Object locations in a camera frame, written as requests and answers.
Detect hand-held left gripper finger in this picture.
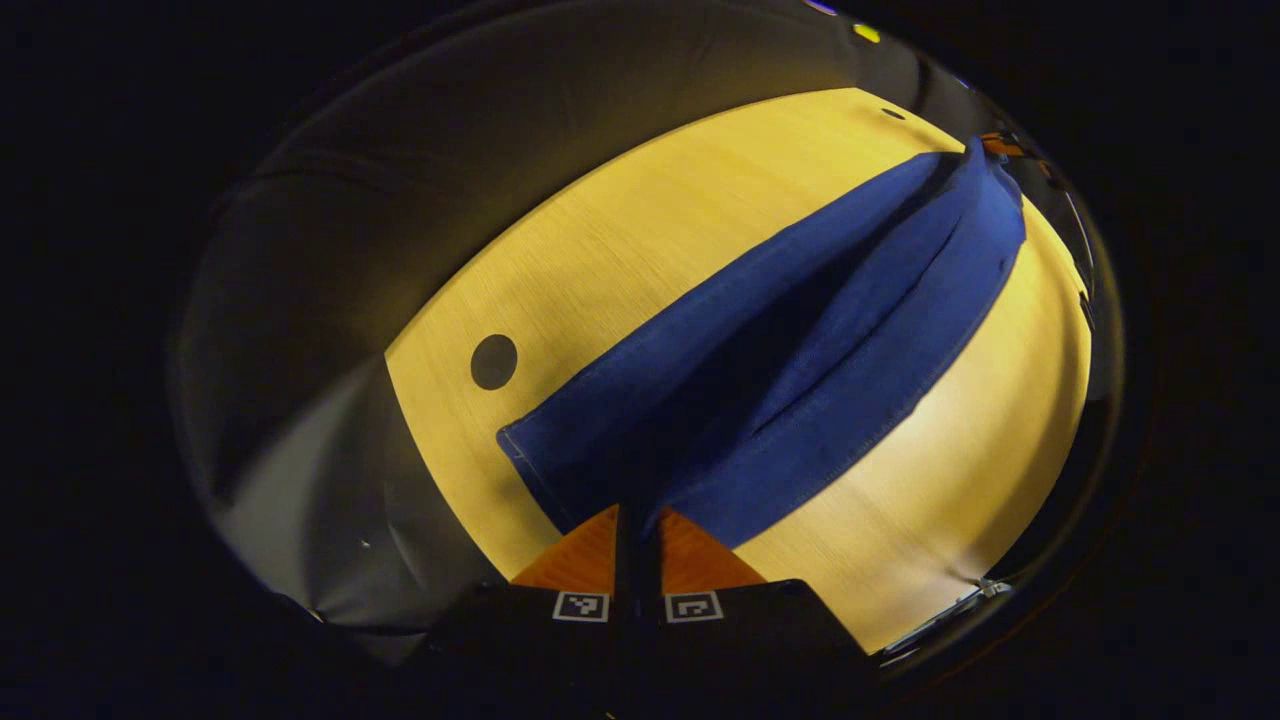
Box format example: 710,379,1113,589
638,500,871,706
428,500,641,706

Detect blue jeans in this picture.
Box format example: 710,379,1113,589
497,138,1029,549

